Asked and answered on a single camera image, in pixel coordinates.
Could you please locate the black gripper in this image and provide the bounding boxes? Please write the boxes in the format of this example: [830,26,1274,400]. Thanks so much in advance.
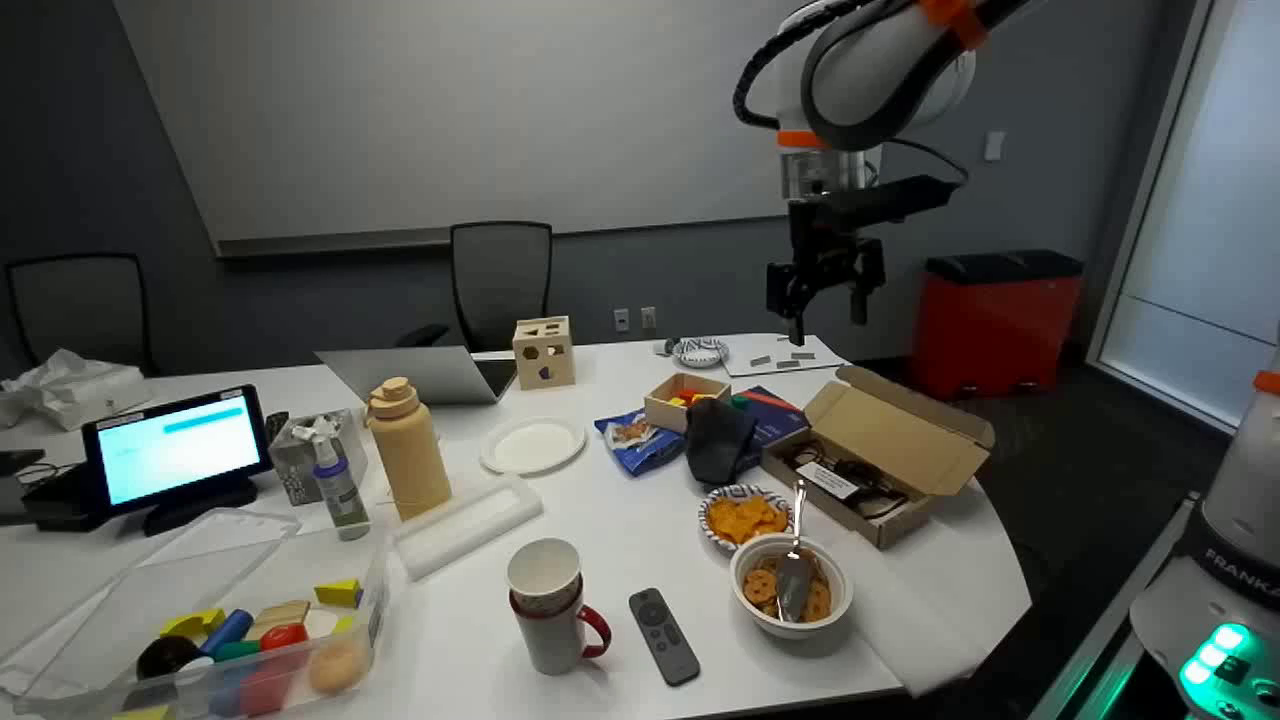
[763,191,889,348]

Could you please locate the dark grey remote control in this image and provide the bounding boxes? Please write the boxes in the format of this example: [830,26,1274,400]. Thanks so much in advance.
[624,583,702,691]

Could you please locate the robot base stand green light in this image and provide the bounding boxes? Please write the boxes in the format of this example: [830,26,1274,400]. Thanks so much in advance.
[1027,487,1280,720]

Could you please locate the blue flat package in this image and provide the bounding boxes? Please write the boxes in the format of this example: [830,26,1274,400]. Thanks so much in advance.
[732,383,814,458]

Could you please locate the white tape roll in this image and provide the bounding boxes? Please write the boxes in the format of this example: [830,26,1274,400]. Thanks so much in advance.
[667,333,736,374]

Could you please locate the open cardboard box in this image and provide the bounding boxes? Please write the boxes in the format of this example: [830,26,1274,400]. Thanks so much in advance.
[759,363,1001,551]

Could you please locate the red trash bin black lid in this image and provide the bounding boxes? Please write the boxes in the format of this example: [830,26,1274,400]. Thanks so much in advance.
[908,243,1088,404]

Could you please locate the blue snack bag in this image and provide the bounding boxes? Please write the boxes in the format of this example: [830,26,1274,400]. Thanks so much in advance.
[588,404,686,481]

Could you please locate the metal spoon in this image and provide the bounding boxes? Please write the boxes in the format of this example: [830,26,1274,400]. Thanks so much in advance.
[776,482,821,628]

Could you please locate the white bowl with crackers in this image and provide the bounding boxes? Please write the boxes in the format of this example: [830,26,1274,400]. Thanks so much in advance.
[723,528,858,648]

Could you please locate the wooden shape sorter cube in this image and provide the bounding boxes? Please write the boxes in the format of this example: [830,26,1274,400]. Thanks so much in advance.
[507,313,581,396]

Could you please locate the white round plate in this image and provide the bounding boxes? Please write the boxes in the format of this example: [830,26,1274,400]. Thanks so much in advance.
[476,413,593,482]

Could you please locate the black office chair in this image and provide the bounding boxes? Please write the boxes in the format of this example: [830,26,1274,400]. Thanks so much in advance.
[0,249,155,374]
[395,216,561,356]

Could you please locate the frosted glass door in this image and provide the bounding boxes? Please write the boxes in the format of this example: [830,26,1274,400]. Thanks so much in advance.
[1084,0,1280,432]

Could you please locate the white foam tray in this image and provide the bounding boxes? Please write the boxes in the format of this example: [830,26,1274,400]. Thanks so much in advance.
[386,474,548,583]

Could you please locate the grey laptop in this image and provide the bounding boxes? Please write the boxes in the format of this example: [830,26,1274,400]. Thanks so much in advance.
[310,338,521,409]

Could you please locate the tan water bottle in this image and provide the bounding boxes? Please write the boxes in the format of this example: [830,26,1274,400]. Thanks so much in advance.
[363,373,454,524]

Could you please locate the small spray bottle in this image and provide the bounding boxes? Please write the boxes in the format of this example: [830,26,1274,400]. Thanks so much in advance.
[306,421,376,543]

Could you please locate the grey carton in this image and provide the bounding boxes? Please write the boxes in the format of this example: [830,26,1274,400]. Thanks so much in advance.
[267,409,370,509]

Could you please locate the yellow wedge toy block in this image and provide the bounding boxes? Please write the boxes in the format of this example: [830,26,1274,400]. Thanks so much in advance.
[306,571,368,610]

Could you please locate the clear plastic toy bin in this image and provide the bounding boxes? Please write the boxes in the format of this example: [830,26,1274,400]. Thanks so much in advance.
[115,534,395,720]

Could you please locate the orange toy ball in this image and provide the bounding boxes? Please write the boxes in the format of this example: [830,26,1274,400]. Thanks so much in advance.
[303,633,376,701]

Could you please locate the beige toy block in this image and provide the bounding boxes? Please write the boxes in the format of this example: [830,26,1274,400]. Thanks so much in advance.
[249,596,315,634]

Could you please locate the red toy block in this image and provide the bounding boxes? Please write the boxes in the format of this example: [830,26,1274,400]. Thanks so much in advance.
[256,619,315,657]

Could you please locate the black tablet with lit screen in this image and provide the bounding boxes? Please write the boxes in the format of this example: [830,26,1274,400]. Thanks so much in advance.
[79,378,270,518]

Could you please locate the blue toy cylinder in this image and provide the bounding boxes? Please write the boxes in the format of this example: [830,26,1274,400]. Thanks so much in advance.
[194,603,259,658]

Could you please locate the black toy ball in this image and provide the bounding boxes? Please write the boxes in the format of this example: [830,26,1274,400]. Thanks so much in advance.
[133,633,203,685]

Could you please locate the white plastic bag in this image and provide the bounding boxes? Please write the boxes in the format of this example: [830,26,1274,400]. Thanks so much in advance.
[0,343,148,434]

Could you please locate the black tablet stand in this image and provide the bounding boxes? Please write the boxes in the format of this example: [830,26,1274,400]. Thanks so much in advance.
[16,409,292,539]

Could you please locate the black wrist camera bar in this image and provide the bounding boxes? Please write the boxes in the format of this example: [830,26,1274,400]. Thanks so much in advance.
[795,170,962,229]

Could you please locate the white mug red handle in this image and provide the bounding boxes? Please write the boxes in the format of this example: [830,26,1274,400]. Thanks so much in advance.
[505,534,620,678]

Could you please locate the white wall board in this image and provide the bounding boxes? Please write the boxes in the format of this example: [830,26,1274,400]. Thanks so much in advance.
[108,0,927,260]

